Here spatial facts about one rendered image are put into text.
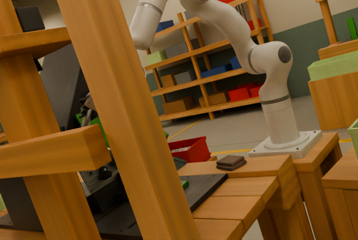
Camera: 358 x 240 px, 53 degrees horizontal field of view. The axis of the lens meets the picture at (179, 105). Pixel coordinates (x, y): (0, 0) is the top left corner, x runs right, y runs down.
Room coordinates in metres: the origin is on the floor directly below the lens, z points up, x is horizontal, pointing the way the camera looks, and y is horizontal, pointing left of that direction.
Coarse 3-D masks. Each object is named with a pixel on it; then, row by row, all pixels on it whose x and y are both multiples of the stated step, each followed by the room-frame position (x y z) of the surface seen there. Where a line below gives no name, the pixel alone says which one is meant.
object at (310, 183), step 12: (336, 144) 1.45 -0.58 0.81; (336, 156) 1.42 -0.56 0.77; (324, 168) 1.39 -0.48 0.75; (300, 180) 1.29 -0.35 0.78; (312, 180) 1.26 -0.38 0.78; (300, 192) 1.31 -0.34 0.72; (312, 192) 1.26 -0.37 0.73; (324, 192) 1.28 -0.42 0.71; (312, 204) 1.27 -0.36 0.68; (324, 204) 1.26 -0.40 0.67; (264, 216) 1.43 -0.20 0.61; (312, 216) 1.28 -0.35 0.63; (324, 216) 1.25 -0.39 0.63; (264, 228) 1.44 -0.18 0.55; (276, 228) 1.43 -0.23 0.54; (324, 228) 1.26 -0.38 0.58
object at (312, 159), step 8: (328, 136) 1.45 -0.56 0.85; (336, 136) 1.45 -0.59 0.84; (320, 144) 1.39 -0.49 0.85; (328, 144) 1.38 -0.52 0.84; (312, 152) 1.33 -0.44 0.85; (320, 152) 1.31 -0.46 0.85; (328, 152) 1.36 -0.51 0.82; (296, 160) 1.30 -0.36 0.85; (304, 160) 1.28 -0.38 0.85; (312, 160) 1.26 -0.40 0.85; (320, 160) 1.29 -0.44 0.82; (296, 168) 1.28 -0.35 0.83; (304, 168) 1.26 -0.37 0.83; (312, 168) 1.24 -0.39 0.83
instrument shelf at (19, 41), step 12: (0, 36) 0.88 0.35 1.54; (12, 36) 0.91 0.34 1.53; (24, 36) 0.93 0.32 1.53; (36, 36) 0.95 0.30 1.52; (48, 36) 0.98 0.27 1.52; (60, 36) 1.01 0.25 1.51; (0, 48) 0.88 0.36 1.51; (12, 48) 0.90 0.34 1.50; (24, 48) 0.92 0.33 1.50; (36, 48) 0.99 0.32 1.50; (48, 48) 1.06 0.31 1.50
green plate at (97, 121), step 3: (78, 114) 1.42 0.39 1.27; (75, 117) 1.41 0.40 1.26; (78, 117) 1.41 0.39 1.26; (81, 117) 1.42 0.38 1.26; (96, 117) 1.47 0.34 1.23; (78, 120) 1.41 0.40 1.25; (81, 120) 1.41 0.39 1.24; (93, 120) 1.45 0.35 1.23; (96, 120) 1.46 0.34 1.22; (99, 120) 1.47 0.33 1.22; (81, 123) 1.40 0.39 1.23; (90, 123) 1.43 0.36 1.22; (93, 123) 1.44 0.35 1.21; (96, 123) 1.45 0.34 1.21; (99, 123) 1.46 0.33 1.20; (102, 129) 1.45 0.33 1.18; (102, 132) 1.45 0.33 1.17; (105, 138) 1.44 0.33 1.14; (105, 141) 1.43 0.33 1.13; (108, 144) 1.43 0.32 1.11; (108, 147) 1.43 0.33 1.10
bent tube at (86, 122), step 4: (80, 108) 1.36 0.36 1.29; (88, 112) 1.34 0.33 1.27; (92, 112) 1.35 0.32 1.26; (84, 116) 1.33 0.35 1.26; (88, 116) 1.33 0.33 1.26; (84, 120) 1.31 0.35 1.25; (88, 120) 1.32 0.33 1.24; (84, 124) 1.30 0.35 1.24; (88, 124) 1.31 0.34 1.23; (108, 148) 1.31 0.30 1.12; (112, 156) 1.32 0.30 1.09
